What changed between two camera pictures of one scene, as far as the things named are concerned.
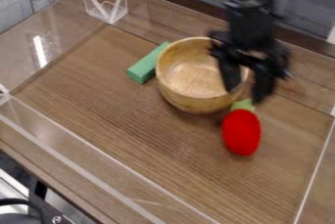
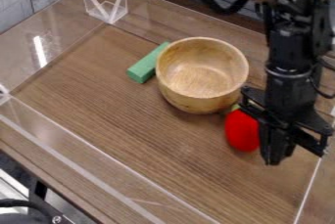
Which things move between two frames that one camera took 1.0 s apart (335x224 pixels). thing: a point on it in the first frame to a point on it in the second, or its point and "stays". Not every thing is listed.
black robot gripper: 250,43 to 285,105
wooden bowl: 191,78 stays
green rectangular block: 142,68 stays
